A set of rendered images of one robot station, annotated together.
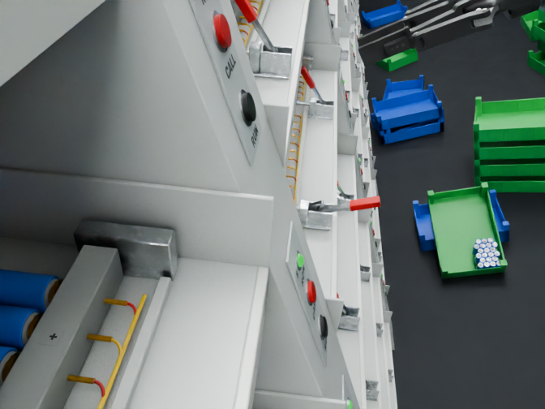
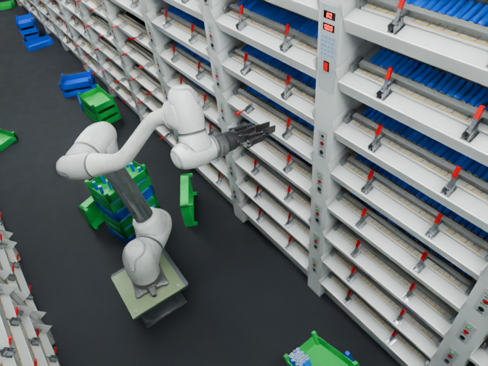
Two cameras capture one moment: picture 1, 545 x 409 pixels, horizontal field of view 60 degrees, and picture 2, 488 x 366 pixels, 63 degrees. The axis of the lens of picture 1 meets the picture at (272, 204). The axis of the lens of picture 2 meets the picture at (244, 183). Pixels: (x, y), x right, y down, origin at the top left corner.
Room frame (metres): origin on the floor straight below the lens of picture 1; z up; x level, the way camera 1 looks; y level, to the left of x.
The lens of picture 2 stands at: (1.41, -1.30, 2.02)
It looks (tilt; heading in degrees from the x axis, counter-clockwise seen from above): 44 degrees down; 130
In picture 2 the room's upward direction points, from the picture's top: 7 degrees counter-clockwise
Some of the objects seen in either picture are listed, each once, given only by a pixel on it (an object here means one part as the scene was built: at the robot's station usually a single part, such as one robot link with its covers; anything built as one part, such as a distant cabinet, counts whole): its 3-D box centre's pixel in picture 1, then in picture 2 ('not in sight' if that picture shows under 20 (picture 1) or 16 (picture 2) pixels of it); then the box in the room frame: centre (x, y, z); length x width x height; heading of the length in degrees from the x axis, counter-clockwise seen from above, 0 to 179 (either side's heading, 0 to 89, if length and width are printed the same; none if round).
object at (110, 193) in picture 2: not in sight; (117, 177); (-0.32, -0.39, 0.44); 0.30 x 0.20 x 0.08; 86
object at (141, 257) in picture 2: not in sight; (140, 258); (0.18, -0.72, 0.38); 0.18 x 0.16 x 0.22; 112
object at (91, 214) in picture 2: not in sight; (104, 204); (-0.57, -0.43, 0.10); 0.30 x 0.08 x 0.20; 91
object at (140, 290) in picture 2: not in sight; (147, 278); (0.21, -0.73, 0.24); 0.22 x 0.18 x 0.06; 152
